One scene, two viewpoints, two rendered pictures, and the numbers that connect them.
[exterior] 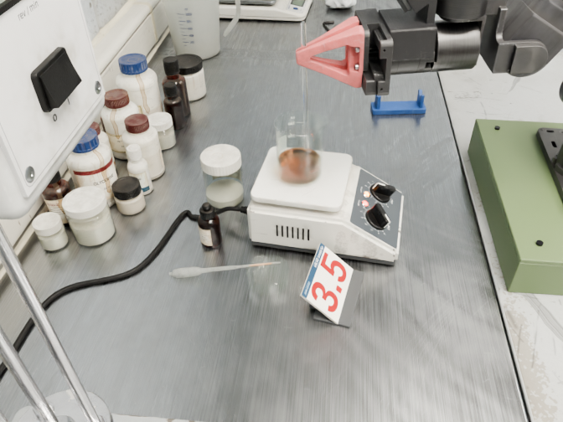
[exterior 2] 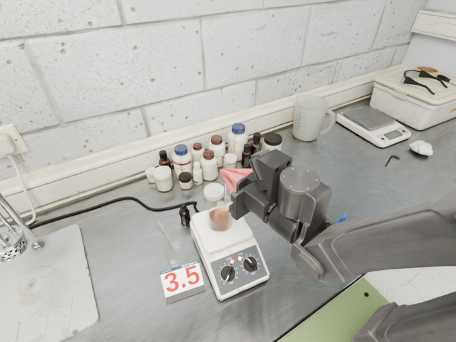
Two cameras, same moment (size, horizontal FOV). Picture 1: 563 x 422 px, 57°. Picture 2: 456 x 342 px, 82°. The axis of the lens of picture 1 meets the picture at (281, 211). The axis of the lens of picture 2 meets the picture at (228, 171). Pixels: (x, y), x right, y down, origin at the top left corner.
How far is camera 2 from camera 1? 49 cm
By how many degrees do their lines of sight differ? 39
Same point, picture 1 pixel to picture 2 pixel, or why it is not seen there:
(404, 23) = (257, 191)
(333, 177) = (227, 237)
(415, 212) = (271, 290)
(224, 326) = (142, 256)
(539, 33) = (322, 259)
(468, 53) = (283, 233)
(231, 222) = not seen: hidden behind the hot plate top
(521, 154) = (353, 324)
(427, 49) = (260, 214)
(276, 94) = not seen: hidden behind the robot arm
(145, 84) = (235, 140)
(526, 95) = not seen: outside the picture
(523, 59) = (302, 264)
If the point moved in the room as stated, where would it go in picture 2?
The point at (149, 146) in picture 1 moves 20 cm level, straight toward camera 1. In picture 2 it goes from (206, 167) to (161, 204)
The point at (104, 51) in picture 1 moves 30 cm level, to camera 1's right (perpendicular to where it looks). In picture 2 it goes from (243, 116) to (305, 152)
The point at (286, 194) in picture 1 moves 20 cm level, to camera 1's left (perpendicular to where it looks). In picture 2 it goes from (201, 227) to (162, 183)
